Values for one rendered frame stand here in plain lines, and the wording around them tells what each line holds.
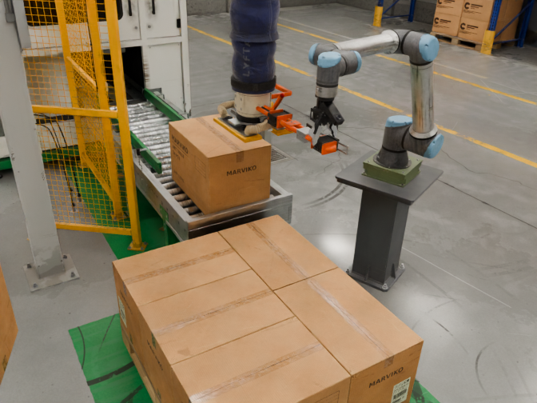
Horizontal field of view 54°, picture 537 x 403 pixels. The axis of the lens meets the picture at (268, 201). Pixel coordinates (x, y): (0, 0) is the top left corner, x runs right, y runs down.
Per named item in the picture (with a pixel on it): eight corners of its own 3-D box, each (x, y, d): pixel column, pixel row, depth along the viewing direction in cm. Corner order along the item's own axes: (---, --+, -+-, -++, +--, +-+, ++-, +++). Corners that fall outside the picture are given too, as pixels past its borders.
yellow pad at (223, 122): (212, 121, 279) (212, 112, 276) (229, 117, 283) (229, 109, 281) (244, 143, 254) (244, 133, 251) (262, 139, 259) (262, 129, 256)
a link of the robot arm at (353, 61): (344, 46, 223) (325, 50, 215) (366, 52, 216) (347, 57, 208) (341, 68, 227) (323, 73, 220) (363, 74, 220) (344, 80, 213)
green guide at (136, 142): (85, 105, 467) (85, 95, 463) (97, 103, 472) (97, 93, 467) (147, 177, 349) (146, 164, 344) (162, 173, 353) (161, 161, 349)
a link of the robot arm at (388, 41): (395, 25, 265) (306, 41, 223) (417, 29, 258) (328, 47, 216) (391, 48, 271) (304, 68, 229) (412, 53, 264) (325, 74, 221)
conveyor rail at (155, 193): (85, 121, 473) (81, 101, 464) (90, 121, 475) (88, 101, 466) (186, 250, 302) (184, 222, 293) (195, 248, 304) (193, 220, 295)
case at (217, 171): (172, 178, 348) (168, 121, 329) (226, 167, 366) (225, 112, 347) (209, 221, 303) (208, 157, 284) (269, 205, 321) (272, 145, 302)
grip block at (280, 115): (266, 123, 251) (266, 111, 248) (283, 119, 255) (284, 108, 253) (276, 129, 245) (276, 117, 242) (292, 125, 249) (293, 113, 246)
